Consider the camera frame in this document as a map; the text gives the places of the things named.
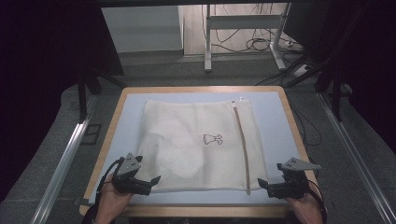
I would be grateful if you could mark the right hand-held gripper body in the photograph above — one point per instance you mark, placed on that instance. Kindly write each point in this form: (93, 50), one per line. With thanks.
(292, 183)

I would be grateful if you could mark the white mesh laundry bag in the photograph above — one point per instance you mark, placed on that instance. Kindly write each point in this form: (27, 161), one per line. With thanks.
(186, 155)

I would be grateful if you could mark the black metal stand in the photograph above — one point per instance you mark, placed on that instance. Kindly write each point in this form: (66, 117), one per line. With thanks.
(336, 93)
(82, 99)

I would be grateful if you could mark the aluminium floor rail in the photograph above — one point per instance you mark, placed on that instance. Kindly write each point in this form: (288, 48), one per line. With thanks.
(355, 155)
(62, 174)

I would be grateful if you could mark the white power strip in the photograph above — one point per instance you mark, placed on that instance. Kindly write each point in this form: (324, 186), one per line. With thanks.
(301, 70)

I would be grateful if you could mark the person's right hand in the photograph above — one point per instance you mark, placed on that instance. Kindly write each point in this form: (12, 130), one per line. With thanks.
(306, 210)

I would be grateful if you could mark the person's left hand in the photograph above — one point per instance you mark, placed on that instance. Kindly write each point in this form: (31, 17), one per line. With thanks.
(110, 205)

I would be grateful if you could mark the white cabinet panel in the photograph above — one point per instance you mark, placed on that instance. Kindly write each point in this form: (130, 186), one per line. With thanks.
(143, 28)

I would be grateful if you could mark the white desk frame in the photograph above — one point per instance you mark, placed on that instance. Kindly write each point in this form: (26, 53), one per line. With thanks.
(208, 46)

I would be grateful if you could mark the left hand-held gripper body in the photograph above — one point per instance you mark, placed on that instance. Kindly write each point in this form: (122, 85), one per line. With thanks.
(129, 166)

